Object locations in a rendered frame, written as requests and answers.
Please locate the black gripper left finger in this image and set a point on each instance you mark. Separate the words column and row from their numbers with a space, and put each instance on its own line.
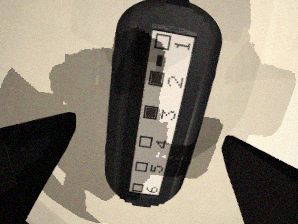
column 29, row 153

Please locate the dark grey switch unit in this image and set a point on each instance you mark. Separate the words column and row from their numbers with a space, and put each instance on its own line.
column 164, row 63

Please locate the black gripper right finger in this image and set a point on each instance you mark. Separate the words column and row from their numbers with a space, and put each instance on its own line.
column 265, row 188

